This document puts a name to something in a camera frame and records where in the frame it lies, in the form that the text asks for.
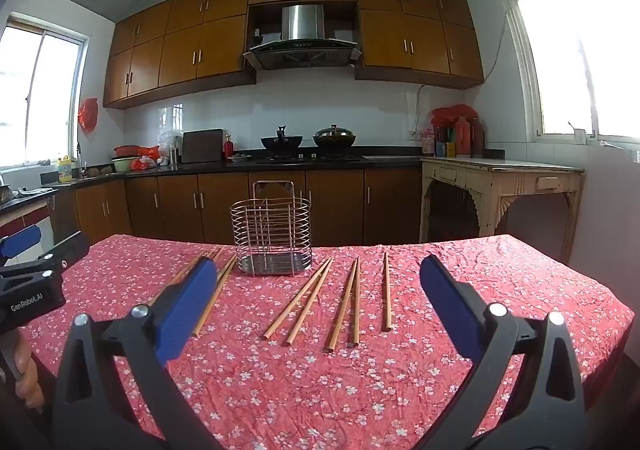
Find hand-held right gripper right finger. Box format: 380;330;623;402
419;254;588;450

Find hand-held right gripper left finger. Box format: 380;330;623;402
52;256;223;450

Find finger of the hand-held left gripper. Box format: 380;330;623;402
0;225;42;261
0;231;91;281

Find metal wire utensil holder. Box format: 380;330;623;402
231;180;313;277

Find person's left hand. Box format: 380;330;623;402
9;327;46;413

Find white and red cabinet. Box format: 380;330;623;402
0;187;58;243

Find wooden base cabinets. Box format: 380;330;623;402
50;166;425;247

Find cream wooden side table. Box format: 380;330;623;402
419;156;586;263

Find red plastic bag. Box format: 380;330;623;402
136;146;160;170

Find black kitchen countertop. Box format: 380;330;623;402
40;150;503;188

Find sliding window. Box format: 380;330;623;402
0;12;91;168
500;0;640;146

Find red floral tablecloth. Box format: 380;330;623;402
20;232;636;450

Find dark cutting board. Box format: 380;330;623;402
181;128;224;164

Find tall red bottle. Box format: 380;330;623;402
454;116;472;157

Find dark red bottle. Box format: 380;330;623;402
470;117;485;157

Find red plastic bags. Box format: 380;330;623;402
431;104;476;131

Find black wok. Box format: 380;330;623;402
261;126;304;153

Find gas stove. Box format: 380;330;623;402
260;152;363;163

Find wok with steel lid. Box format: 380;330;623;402
313;125;357;149

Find steel range hood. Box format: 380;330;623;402
243;4;362;71

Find red bag on wall hook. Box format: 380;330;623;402
78;97;98;134

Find wall power cable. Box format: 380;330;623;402
414;47;502;133

